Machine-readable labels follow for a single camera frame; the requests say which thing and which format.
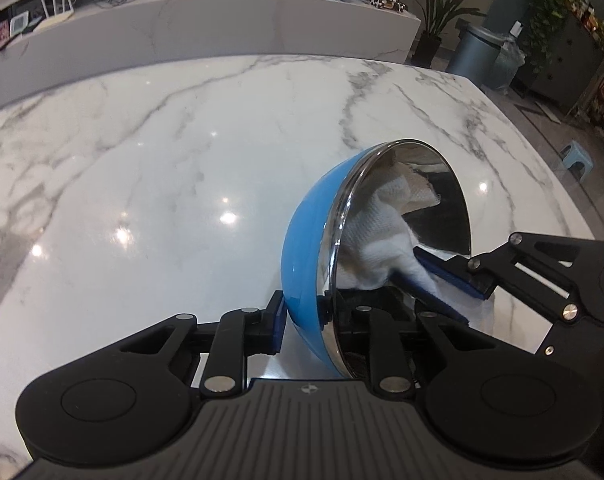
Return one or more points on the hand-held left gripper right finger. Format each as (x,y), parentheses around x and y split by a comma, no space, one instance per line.
(382,345)

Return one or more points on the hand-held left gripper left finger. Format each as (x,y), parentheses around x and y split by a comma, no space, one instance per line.
(277,325)

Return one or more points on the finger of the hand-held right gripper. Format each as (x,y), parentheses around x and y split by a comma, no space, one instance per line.
(432,299)
(449,272)

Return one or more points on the blue steel bowl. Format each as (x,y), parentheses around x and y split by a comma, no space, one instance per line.
(307,260)

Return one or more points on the white cleaning cloth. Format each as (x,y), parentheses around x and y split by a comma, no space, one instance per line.
(382,240)

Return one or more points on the small blue stool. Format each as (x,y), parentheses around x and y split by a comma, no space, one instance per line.
(578,157)

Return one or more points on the grey cabinet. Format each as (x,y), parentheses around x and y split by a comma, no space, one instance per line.
(567,70)

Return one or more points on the grey trash can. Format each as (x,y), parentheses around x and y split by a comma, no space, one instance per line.
(474,55)

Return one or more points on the clear plastic bag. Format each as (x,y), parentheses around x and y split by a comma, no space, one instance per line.
(511,60)

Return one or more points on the potted long-leaf plant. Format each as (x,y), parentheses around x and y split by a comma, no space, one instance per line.
(434,15)

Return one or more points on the green leafy plant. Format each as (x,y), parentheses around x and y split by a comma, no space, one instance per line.
(552,5)

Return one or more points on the white marble counter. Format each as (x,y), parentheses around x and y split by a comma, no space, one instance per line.
(207,25)

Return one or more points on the black pen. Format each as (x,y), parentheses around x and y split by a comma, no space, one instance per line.
(11,44)

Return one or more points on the small white display device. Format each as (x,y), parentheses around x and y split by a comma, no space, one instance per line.
(20,24)

